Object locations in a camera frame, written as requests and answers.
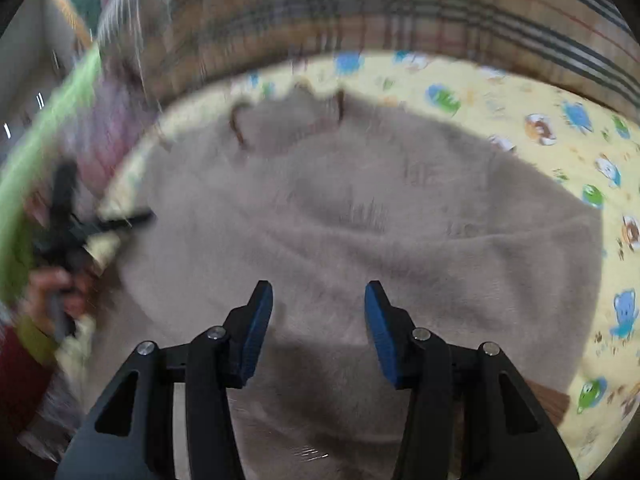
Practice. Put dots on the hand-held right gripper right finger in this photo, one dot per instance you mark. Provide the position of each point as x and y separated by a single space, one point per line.
381 332

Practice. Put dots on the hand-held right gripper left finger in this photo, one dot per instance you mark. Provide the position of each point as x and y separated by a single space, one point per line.
257 327

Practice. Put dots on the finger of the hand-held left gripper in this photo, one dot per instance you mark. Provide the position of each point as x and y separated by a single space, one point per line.
127 221
64 190

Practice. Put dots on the grey knitted sweater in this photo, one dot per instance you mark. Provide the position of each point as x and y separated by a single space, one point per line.
350 240

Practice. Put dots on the person's left hand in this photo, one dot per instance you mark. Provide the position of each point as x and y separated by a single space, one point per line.
42 285

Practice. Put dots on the green quilt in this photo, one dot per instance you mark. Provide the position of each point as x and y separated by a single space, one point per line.
35 160

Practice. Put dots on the floral ruffled pillow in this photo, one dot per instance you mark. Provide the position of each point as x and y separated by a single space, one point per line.
107 125

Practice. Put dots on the gold-framed flower painting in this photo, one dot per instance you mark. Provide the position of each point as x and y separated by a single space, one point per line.
67 5

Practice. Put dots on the yellow bear-print bed sheet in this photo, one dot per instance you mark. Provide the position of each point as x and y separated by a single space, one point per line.
560 125

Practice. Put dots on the plaid pillow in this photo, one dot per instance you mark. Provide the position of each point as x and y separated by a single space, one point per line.
375 15

